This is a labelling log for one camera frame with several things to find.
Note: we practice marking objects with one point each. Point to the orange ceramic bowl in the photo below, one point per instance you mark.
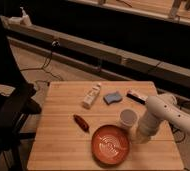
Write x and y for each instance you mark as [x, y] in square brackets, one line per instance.
[110, 144]

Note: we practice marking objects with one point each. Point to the white plastic bottle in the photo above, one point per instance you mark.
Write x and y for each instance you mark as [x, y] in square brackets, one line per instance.
[91, 96]

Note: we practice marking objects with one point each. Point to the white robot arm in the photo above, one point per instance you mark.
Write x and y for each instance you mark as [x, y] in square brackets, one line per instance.
[159, 108]

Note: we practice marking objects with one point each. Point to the white soap dispenser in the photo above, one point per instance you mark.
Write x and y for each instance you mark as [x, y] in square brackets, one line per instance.
[25, 17]

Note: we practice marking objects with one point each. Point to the blue sponge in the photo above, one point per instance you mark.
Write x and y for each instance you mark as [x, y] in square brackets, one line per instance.
[112, 98]

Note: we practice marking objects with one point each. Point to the cream stick pusher tool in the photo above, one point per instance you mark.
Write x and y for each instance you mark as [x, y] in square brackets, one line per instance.
[140, 138]

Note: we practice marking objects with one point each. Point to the black chair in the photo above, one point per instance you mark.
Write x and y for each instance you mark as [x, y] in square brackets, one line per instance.
[14, 110]

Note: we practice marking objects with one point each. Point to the white paper cup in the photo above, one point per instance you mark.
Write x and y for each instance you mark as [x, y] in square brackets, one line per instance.
[128, 118]

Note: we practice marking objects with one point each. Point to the black and white box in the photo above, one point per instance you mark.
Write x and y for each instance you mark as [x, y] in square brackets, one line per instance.
[137, 96]

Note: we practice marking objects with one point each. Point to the red chili pepper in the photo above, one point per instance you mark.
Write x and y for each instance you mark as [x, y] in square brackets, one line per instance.
[81, 122]

